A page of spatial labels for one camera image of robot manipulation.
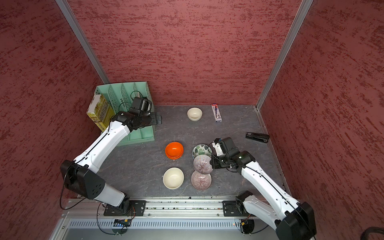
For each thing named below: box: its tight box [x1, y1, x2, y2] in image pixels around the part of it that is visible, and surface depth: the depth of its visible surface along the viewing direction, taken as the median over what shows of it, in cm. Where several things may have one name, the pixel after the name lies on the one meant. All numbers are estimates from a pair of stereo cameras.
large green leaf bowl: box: [192, 151, 200, 160], surface depth 91 cm
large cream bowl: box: [162, 167, 185, 190], surface depth 83 cm
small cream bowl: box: [187, 107, 203, 122], surface depth 114 cm
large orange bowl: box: [166, 153, 184, 160], surface depth 88 cm
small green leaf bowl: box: [192, 144, 213, 160], surface depth 93 cm
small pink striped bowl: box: [193, 154, 213, 174], surface depth 80 cm
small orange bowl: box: [165, 141, 184, 160], surface depth 93 cm
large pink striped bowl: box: [190, 170, 212, 191], surface depth 82 cm
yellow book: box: [86, 94, 116, 132], surface depth 89 cm
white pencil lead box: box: [211, 103, 223, 122], surface depth 116 cm
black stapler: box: [245, 132, 270, 143], surface depth 102 cm
